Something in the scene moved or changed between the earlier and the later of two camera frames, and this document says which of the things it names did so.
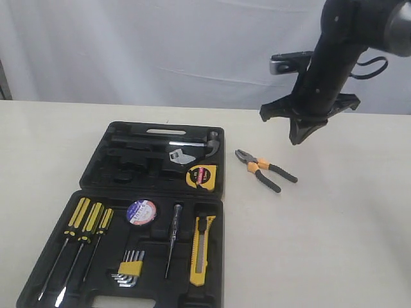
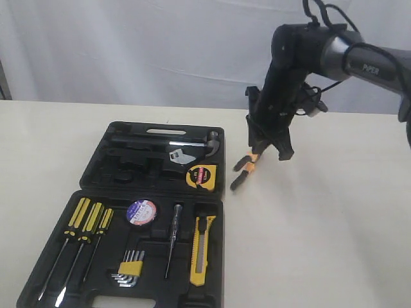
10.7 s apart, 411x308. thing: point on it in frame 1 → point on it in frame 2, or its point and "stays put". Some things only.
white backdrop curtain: (180, 52) stays put
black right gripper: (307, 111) → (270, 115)
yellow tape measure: (204, 175) stays put
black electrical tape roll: (141, 212) stays put
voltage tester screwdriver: (177, 214) stays put
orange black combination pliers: (253, 166) → (248, 160)
